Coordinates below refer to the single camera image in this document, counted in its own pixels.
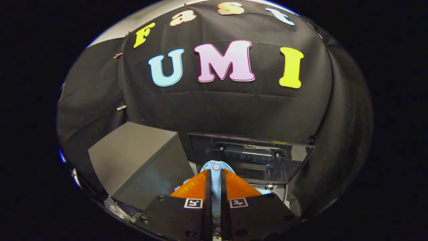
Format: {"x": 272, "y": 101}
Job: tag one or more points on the black backdrop cloth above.
{"x": 217, "y": 107}

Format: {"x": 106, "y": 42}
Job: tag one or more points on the copper clip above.
{"x": 117, "y": 55}

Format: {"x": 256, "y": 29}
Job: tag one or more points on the dark glass washing machine lid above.
{"x": 294, "y": 157}

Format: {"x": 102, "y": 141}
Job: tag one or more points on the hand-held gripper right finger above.
{"x": 224, "y": 207}

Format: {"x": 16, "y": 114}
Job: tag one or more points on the silver clip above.
{"x": 121, "y": 107}

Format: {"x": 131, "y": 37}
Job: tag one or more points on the grey box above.
{"x": 140, "y": 157}

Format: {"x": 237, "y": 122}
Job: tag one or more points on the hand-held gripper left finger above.
{"x": 208, "y": 207}

